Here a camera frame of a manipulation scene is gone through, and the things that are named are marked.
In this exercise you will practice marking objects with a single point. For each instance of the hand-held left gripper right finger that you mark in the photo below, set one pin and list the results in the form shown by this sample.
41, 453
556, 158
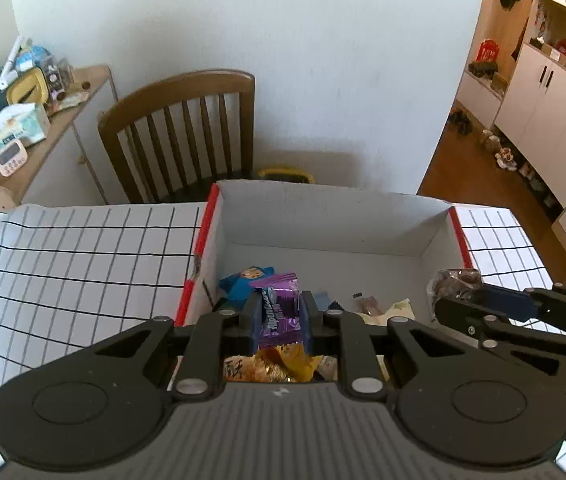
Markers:
309, 325

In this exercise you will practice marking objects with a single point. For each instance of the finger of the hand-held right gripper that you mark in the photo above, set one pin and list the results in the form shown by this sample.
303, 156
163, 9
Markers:
508, 304
463, 317

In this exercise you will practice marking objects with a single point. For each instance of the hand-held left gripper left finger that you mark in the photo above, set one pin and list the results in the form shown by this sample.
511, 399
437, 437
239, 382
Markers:
253, 322

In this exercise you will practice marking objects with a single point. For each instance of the light blue snack packet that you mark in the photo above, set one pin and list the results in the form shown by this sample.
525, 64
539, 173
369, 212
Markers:
325, 301

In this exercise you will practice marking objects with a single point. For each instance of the purple snack packet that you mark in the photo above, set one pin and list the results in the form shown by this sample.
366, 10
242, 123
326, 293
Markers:
280, 310

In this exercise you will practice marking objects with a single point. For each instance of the brown snack packet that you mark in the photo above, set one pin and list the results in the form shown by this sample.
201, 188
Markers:
455, 282

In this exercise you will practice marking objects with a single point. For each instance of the blue cookie packet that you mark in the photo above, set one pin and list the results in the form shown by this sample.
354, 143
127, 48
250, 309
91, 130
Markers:
243, 280

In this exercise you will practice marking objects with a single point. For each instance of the red yellow snack packet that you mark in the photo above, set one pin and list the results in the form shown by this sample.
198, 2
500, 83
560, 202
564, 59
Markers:
238, 367

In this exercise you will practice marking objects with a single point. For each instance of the small tan snack packet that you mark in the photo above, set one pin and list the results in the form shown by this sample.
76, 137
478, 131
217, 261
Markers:
367, 305

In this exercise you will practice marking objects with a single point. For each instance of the red cardboard box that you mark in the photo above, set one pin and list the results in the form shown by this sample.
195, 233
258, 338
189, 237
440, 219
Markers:
323, 260

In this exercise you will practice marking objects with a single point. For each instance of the cream white snack packet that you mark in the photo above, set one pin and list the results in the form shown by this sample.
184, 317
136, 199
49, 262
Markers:
393, 310

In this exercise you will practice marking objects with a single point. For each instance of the white sneakers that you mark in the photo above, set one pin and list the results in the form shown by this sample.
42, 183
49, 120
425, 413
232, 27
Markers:
507, 159

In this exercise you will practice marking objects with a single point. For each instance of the yellow rimmed black bin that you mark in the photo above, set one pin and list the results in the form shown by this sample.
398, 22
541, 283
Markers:
285, 175

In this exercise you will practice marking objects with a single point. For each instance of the black shoes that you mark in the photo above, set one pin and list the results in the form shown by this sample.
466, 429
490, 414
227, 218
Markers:
460, 121

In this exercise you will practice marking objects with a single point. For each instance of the white checkered tablecloth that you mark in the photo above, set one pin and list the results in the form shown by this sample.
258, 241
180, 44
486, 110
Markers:
63, 270

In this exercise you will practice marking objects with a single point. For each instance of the white low shoe bench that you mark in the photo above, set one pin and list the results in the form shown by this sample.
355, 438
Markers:
480, 102

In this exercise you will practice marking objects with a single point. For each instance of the wooden slat-back chair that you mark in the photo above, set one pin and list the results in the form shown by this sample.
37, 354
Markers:
178, 105

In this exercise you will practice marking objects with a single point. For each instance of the red ornament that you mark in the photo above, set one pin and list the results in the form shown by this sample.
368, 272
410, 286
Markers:
488, 51

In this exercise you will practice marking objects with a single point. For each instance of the wooden side cabinet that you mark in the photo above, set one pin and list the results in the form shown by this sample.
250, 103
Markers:
63, 125

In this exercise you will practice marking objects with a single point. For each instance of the white kitchen timer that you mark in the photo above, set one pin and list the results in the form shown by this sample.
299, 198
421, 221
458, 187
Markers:
10, 157

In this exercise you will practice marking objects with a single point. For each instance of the white green tissue pack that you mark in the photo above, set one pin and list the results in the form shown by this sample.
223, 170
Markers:
18, 125

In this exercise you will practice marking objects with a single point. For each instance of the yellow storage box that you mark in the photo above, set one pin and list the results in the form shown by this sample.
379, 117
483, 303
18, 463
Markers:
27, 87

